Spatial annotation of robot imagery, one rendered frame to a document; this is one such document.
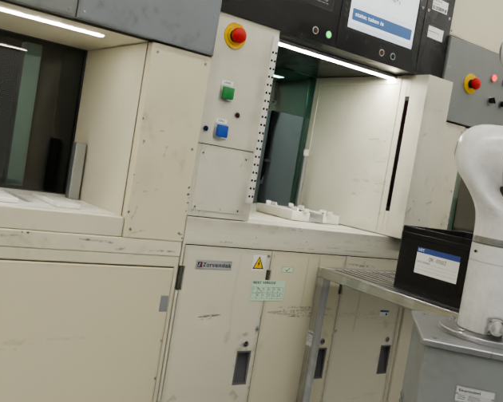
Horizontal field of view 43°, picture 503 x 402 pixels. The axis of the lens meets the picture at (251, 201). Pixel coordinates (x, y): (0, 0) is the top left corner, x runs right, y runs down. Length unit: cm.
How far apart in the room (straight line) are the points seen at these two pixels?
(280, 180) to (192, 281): 115
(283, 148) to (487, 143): 157
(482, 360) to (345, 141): 126
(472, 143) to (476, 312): 33
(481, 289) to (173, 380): 85
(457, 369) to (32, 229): 94
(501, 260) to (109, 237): 88
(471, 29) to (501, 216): 119
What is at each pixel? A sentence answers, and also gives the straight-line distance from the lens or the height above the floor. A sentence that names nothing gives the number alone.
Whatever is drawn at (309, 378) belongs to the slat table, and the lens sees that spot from 200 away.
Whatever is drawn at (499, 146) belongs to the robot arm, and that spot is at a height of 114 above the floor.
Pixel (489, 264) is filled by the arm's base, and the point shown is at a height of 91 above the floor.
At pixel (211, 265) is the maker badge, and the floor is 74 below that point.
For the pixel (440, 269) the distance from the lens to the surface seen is 172.
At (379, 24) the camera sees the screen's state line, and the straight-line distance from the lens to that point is 206.
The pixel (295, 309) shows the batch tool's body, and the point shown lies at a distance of 195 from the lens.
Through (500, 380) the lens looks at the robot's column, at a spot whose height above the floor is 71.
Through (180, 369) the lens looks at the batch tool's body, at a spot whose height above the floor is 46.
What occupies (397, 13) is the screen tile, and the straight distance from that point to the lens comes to 212.
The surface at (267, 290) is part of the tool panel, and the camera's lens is 187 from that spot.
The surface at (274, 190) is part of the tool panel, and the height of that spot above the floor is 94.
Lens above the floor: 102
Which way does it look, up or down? 3 degrees down
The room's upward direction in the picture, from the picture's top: 9 degrees clockwise
